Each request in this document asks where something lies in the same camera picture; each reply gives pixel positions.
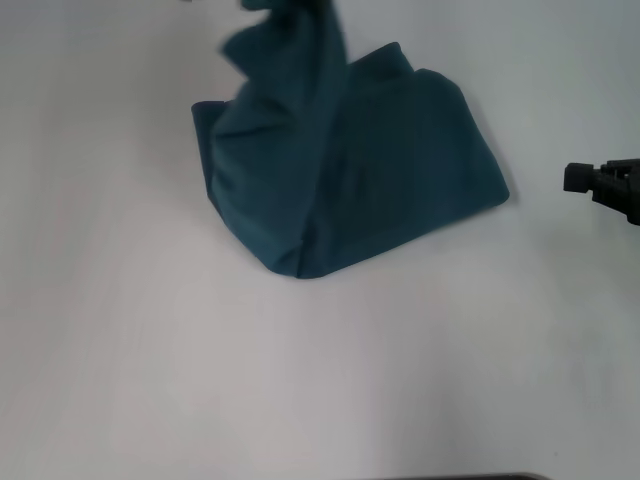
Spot teal t-shirt with pink print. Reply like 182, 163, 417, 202
190, 0, 512, 280

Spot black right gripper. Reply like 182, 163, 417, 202
562, 157, 640, 227

